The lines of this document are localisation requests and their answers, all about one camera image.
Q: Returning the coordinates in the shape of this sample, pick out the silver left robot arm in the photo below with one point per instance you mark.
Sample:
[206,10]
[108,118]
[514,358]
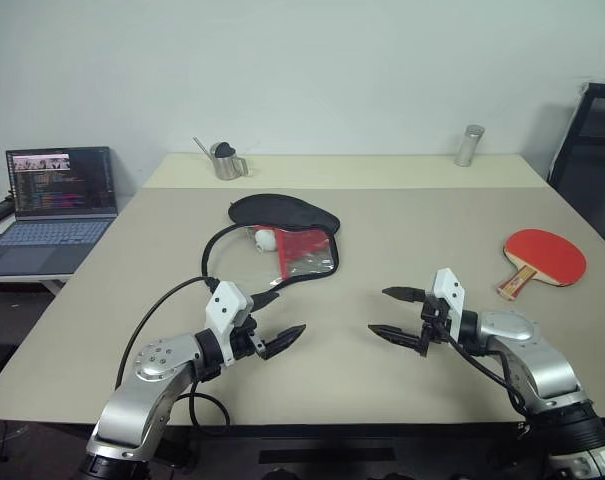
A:
[132,400]

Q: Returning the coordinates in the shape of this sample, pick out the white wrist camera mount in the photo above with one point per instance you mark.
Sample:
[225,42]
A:
[224,310]
[449,300]

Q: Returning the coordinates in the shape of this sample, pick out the black and red pouch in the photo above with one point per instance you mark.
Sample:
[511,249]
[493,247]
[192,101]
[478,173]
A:
[282,212]

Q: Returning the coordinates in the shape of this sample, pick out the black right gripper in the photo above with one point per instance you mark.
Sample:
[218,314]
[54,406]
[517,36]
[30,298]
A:
[432,322]

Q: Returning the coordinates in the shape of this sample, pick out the black office chair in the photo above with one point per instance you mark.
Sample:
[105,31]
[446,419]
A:
[597,165]

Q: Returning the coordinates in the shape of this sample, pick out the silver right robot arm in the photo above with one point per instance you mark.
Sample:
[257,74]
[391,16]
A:
[547,370]

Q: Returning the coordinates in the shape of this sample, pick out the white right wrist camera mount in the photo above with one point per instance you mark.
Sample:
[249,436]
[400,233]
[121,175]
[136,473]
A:
[449,300]

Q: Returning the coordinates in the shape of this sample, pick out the steel cylindrical shaker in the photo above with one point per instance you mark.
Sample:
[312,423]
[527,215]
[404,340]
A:
[468,147]

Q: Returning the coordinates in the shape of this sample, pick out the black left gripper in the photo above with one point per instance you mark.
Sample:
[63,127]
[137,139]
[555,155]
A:
[244,345]

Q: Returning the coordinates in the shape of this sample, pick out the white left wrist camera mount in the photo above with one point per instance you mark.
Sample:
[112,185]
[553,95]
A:
[224,310]

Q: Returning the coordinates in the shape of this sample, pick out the thin metal stirring rod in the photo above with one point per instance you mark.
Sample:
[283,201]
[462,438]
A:
[202,147]

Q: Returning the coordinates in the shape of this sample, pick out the red table tennis paddle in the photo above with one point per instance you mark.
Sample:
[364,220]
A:
[547,255]

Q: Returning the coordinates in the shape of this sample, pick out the black lump in pitcher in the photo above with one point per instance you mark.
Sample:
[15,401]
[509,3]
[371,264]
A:
[225,149]

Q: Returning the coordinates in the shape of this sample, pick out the open grey laptop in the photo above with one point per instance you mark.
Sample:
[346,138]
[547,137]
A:
[57,235]

